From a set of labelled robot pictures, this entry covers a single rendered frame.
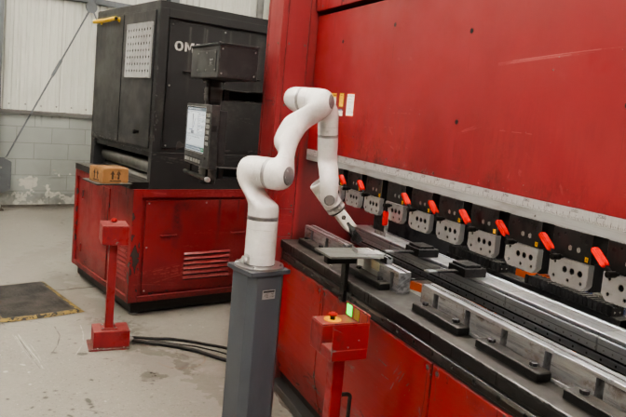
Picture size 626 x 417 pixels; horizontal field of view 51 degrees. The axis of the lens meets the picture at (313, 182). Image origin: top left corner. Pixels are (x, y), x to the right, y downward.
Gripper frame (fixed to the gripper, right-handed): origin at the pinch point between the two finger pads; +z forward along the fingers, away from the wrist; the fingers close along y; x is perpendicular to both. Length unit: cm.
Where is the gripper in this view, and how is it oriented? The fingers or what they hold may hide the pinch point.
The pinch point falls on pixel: (356, 237)
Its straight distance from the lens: 296.2
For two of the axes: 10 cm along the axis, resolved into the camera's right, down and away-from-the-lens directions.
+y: -2.2, -1.3, 9.7
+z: 5.5, 8.0, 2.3
